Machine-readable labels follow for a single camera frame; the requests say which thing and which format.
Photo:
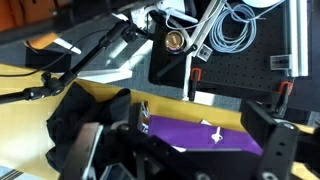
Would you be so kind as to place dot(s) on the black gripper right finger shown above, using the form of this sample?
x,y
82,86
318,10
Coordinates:
x,y
280,150

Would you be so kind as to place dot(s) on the long black bar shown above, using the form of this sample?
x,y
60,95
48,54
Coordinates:
x,y
66,20

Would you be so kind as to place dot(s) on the round brass coloured lens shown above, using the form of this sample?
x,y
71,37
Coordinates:
x,y
174,40

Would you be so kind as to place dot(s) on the black perforated breadboard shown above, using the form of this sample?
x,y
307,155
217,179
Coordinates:
x,y
246,66

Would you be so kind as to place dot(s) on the slim white metal rail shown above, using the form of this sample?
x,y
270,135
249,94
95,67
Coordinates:
x,y
203,26

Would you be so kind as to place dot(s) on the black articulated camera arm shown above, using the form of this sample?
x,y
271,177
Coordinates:
x,y
53,86

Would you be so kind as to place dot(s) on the white angled frame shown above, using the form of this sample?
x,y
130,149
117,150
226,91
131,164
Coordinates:
x,y
110,75

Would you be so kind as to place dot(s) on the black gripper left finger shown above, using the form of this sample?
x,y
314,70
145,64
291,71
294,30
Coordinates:
x,y
136,116

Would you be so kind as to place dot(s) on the white folder fastener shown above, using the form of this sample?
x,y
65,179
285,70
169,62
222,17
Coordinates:
x,y
216,135

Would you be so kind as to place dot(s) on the small clear plastic bracket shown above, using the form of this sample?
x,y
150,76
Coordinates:
x,y
279,62
206,52

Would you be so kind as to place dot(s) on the black cloth garment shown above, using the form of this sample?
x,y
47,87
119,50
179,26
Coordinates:
x,y
80,110

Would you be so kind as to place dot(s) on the orange seat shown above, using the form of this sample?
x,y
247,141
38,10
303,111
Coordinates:
x,y
10,13

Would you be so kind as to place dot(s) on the white plastic device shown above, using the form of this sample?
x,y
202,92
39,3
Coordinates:
x,y
166,8

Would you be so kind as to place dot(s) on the wide aluminium extrusion rail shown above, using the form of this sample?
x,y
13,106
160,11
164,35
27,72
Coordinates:
x,y
299,36

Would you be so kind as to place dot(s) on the purple folder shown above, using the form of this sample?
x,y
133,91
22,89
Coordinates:
x,y
186,133

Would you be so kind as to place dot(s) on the white round object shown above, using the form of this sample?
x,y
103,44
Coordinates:
x,y
261,2

